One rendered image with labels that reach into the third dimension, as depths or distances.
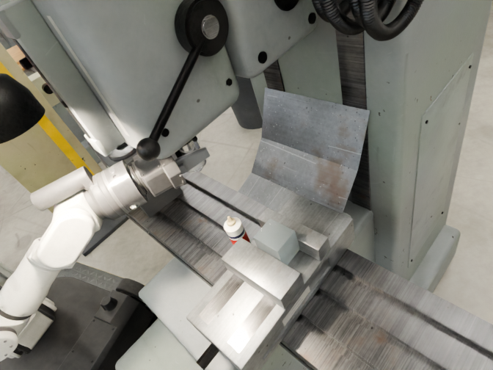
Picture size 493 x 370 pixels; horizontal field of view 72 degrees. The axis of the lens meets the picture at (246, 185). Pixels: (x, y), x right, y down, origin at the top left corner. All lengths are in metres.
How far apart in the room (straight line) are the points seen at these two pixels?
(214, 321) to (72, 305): 0.97
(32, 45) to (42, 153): 1.93
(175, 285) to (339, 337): 0.44
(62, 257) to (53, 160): 1.81
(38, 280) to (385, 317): 0.62
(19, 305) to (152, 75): 0.48
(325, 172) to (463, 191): 1.36
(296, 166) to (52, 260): 0.62
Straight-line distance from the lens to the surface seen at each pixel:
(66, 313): 1.56
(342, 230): 0.70
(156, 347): 1.02
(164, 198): 0.98
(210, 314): 0.67
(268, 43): 0.56
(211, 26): 0.47
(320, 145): 0.90
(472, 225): 2.04
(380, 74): 0.76
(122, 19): 0.44
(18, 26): 0.49
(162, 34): 0.47
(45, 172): 2.44
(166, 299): 0.92
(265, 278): 0.62
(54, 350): 1.50
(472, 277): 1.87
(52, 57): 0.50
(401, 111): 0.80
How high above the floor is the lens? 1.60
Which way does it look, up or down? 43 degrees down
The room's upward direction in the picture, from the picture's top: 22 degrees counter-clockwise
